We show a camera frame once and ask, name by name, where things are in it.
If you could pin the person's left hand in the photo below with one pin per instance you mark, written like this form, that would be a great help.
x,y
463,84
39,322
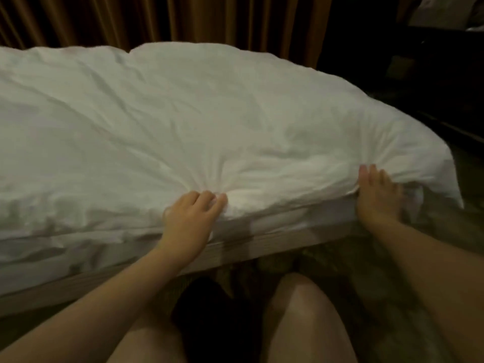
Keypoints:
x,y
189,227

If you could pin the white bed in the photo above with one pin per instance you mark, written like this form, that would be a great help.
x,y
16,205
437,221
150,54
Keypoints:
x,y
75,261

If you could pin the person's right leg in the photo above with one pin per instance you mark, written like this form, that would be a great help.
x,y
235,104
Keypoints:
x,y
306,321

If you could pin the brown curtain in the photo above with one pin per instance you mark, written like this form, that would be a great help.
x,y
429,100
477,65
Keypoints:
x,y
189,19

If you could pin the person's left leg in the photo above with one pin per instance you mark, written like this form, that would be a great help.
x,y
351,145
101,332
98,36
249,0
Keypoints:
x,y
151,340

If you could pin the person's right forearm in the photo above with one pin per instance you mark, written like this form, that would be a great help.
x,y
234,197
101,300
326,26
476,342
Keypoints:
x,y
438,276

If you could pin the person's right hand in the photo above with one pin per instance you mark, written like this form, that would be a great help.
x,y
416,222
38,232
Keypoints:
x,y
378,198

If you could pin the white duvet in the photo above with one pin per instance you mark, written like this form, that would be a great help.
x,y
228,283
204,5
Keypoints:
x,y
189,124

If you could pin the person's leg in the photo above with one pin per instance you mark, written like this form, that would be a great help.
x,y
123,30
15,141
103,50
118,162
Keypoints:
x,y
306,321
151,340

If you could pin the person's left forearm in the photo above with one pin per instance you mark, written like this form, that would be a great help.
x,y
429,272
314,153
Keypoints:
x,y
98,313

